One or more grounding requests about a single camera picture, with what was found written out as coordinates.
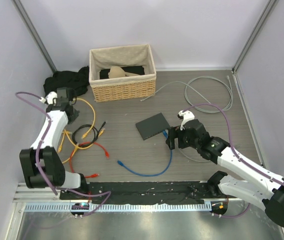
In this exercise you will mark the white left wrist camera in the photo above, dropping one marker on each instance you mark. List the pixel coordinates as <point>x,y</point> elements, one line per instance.
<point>49,99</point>

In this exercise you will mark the black network switch box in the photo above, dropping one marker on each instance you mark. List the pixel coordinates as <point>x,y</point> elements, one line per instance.
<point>152,126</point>

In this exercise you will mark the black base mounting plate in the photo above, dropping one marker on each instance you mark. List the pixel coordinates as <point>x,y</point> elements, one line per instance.
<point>155,192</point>

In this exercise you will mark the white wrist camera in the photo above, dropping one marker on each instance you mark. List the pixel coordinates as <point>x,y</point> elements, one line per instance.
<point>185,116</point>
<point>49,99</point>

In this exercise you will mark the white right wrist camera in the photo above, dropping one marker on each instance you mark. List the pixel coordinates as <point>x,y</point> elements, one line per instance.
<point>185,116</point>

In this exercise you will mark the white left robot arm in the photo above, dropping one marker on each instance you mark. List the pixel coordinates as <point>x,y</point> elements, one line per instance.
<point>40,163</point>

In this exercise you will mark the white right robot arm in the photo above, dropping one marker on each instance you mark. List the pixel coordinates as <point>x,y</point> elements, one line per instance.
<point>258,186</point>

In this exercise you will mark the aluminium front rail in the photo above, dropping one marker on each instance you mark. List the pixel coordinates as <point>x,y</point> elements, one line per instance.
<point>44,200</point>

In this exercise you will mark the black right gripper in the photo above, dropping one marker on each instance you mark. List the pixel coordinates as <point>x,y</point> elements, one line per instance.
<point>173,133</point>

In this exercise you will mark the wicker basket with liner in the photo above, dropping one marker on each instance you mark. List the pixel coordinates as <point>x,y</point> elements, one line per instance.
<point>122,88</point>

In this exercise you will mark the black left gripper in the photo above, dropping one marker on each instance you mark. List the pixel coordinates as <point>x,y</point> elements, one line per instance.
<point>75,115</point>

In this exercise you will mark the black cloth in basket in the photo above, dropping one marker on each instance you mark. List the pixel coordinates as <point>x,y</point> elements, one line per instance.
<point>103,74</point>

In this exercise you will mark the black cloth pile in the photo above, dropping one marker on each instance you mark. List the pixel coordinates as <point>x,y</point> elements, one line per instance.
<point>79,81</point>

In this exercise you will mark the beige object in basket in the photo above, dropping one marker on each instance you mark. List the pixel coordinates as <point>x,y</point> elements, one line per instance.
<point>118,72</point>

